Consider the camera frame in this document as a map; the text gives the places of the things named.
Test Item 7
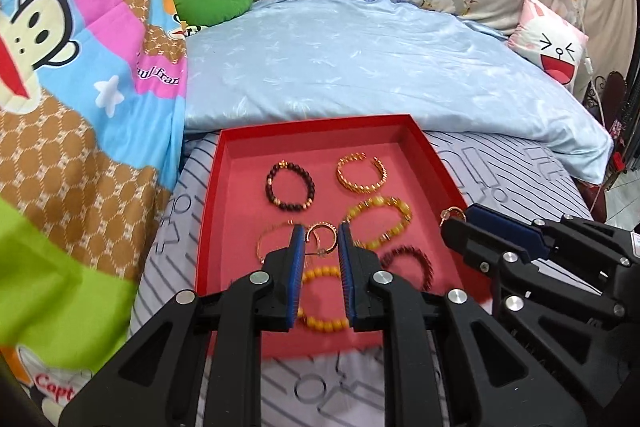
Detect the braided gold cuff bracelet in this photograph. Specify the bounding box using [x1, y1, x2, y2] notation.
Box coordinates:
[334, 152, 388, 196]

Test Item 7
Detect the cartoon monkey quilt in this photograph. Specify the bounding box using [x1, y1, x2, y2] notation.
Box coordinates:
[1, 0, 186, 426]

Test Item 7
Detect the gold hoop earring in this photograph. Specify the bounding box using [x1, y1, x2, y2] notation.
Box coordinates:
[305, 221, 338, 257]
[439, 206, 466, 227]

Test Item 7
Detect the translucent yellow crystal bracelet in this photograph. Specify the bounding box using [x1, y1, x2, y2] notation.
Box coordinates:
[342, 195, 414, 252]

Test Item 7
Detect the opaque yellow bead bracelet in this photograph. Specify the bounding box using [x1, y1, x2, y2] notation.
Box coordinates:
[294, 264, 352, 334]

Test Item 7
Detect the dark wooden bead bracelet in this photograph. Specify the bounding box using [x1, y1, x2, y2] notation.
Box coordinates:
[264, 159, 317, 212]

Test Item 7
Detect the grey striped bedsheet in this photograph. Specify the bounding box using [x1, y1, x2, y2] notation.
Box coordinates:
[129, 132, 589, 426]

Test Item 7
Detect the white cat face pillow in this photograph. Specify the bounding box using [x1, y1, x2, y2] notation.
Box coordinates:
[506, 0, 588, 91]

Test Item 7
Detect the thin gold bangle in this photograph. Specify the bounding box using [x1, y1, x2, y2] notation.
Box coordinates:
[255, 220, 308, 265]

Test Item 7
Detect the red cardboard tray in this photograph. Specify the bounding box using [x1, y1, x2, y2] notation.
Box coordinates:
[196, 115, 491, 359]

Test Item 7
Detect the light blue blanket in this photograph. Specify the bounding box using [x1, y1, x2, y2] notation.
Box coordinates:
[184, 0, 613, 183]

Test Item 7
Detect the dark metal chair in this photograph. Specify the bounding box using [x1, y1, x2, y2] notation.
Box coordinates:
[585, 72, 627, 129]

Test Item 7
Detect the dark red bead bracelet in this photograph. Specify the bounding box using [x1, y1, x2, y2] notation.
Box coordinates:
[378, 244, 434, 293]

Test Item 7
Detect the white charging cable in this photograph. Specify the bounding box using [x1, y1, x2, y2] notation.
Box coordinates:
[581, 56, 609, 134]

